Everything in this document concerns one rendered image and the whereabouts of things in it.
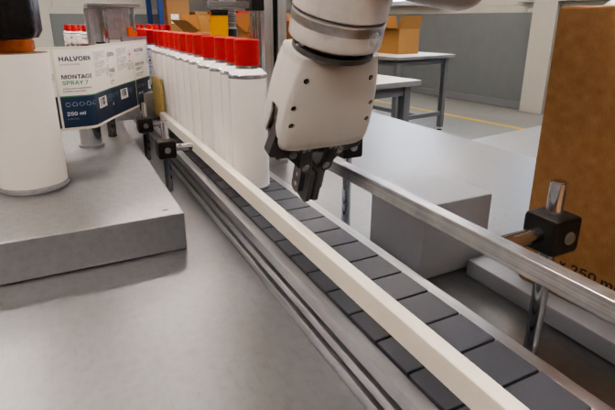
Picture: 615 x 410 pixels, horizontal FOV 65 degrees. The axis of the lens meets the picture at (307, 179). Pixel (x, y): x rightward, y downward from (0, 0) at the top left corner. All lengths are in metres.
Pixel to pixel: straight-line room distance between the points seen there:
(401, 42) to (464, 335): 4.77
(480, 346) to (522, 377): 0.04
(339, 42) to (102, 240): 0.37
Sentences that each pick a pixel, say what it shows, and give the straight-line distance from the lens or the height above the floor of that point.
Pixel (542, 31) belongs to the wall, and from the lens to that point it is 6.65.
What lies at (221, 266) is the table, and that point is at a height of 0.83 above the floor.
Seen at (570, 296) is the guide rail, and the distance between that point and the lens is 0.33.
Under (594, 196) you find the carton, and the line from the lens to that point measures 0.50.
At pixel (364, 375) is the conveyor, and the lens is 0.39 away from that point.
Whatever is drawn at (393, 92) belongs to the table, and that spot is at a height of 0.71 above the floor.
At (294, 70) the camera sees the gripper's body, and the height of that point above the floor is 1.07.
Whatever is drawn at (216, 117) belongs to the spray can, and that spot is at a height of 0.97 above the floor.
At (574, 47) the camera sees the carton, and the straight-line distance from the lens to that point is 0.49.
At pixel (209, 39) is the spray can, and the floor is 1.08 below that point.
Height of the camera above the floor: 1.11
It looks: 18 degrees down
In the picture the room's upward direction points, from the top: straight up
